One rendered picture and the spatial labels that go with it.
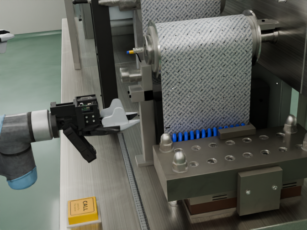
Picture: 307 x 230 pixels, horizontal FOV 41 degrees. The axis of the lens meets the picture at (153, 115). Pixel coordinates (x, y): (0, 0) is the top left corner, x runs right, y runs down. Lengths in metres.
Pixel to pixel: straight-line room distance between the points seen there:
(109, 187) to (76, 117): 0.24
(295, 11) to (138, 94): 0.44
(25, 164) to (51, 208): 1.59
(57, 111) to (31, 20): 5.69
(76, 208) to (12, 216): 1.63
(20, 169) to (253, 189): 0.56
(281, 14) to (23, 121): 0.69
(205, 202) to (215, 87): 0.29
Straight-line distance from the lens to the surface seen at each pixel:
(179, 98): 1.06
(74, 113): 1.01
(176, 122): 1.08
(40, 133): 1.01
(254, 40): 1.08
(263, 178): 0.98
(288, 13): 1.10
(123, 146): 1.33
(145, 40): 1.04
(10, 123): 1.02
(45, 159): 3.14
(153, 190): 1.12
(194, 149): 1.04
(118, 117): 1.01
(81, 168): 1.24
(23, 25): 6.70
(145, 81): 1.10
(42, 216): 2.60
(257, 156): 1.01
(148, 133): 1.17
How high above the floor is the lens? 1.56
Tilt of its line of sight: 26 degrees down
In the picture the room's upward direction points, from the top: 4 degrees counter-clockwise
